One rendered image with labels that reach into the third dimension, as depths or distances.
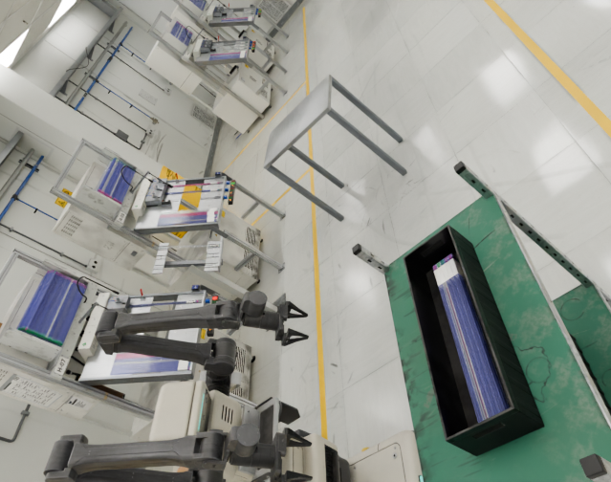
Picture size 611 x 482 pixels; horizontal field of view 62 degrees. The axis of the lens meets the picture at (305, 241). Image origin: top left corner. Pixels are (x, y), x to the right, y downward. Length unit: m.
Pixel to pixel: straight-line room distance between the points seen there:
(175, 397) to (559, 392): 1.06
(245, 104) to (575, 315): 6.20
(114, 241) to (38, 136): 2.33
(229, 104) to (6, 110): 2.87
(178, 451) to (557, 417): 0.85
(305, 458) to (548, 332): 1.01
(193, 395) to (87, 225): 3.07
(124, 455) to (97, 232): 3.34
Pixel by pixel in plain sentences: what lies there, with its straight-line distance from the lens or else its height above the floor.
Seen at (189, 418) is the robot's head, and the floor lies 1.31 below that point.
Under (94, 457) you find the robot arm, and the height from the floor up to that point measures 1.56.
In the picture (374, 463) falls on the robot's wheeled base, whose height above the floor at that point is 0.28.
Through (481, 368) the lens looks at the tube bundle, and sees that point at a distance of 1.29.
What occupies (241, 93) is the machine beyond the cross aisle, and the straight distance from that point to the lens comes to 7.56.
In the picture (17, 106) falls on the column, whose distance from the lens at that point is 6.49.
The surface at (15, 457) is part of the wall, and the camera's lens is 4.89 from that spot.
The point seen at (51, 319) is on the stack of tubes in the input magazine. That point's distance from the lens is 3.61.
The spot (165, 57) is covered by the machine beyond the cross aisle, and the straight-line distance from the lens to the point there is 7.52.
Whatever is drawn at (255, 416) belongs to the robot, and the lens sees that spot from 1.82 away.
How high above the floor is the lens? 1.98
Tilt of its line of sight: 26 degrees down
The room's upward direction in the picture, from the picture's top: 57 degrees counter-clockwise
